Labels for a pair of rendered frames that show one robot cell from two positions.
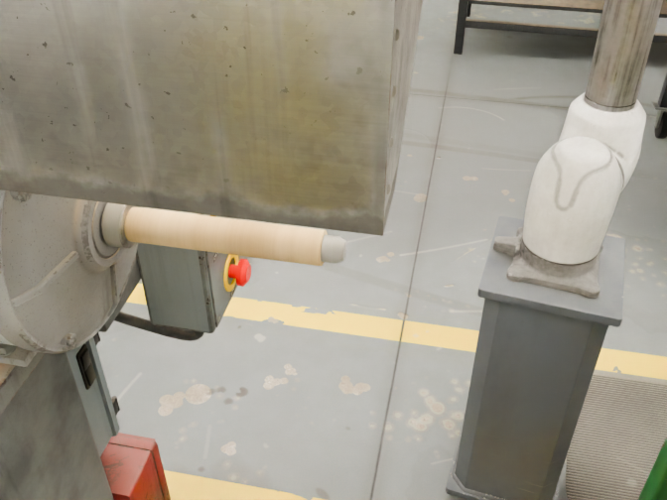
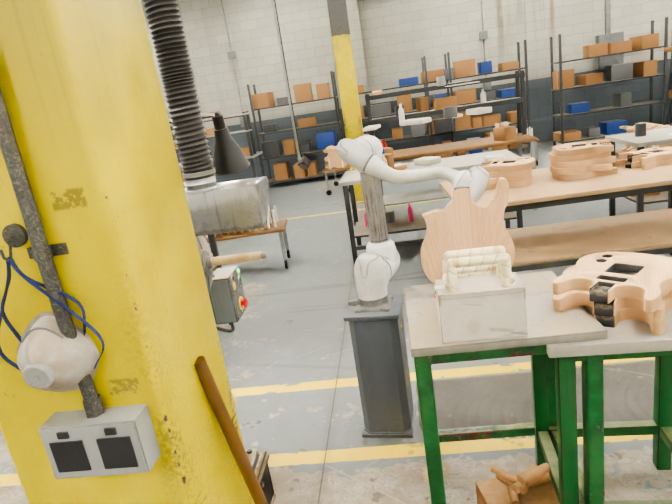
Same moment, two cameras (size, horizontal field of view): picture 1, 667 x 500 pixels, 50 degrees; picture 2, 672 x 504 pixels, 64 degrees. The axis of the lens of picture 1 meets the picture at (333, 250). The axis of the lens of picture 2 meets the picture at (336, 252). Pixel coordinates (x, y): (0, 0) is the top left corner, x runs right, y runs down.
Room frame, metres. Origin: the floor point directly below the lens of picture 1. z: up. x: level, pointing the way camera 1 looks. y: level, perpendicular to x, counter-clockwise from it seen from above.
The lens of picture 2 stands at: (-1.37, -0.11, 1.76)
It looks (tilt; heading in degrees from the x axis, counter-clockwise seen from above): 16 degrees down; 356
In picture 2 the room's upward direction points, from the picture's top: 9 degrees counter-clockwise
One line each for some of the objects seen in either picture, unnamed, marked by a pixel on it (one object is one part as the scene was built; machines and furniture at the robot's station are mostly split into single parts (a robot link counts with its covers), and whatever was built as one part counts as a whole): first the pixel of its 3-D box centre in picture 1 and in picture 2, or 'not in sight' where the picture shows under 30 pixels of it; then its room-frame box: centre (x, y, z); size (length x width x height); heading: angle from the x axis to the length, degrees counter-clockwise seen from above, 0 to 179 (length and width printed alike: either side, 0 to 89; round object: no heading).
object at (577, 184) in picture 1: (573, 193); (370, 274); (1.17, -0.47, 0.87); 0.18 x 0.16 x 0.22; 149
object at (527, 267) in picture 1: (548, 250); (369, 300); (1.17, -0.45, 0.73); 0.22 x 0.18 x 0.06; 71
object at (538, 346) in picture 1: (527, 376); (382, 365); (1.17, -0.47, 0.35); 0.28 x 0.28 x 0.70; 71
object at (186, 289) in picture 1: (145, 263); (211, 305); (0.80, 0.27, 0.99); 0.24 x 0.21 x 0.26; 78
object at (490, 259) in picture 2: not in sight; (477, 260); (0.18, -0.67, 1.20); 0.20 x 0.03 x 0.03; 76
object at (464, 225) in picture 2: not in sight; (465, 238); (0.53, -0.76, 1.17); 0.35 x 0.04 x 0.40; 76
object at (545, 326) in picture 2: not in sight; (496, 393); (0.41, -0.79, 0.55); 0.62 x 0.58 x 0.76; 78
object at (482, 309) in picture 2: not in sight; (479, 307); (0.23, -0.69, 1.02); 0.27 x 0.15 x 0.17; 77
